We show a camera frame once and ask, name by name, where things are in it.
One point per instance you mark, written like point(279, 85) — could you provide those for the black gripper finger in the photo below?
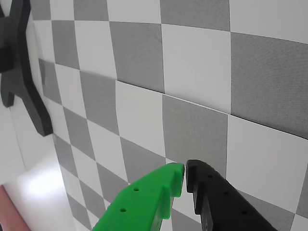
point(223, 207)

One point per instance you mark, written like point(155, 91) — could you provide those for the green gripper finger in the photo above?
point(144, 202)

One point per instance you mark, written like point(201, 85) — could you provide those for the grey white checkerboard mat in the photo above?
point(192, 120)

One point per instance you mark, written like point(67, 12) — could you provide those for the black stand foot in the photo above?
point(24, 79)

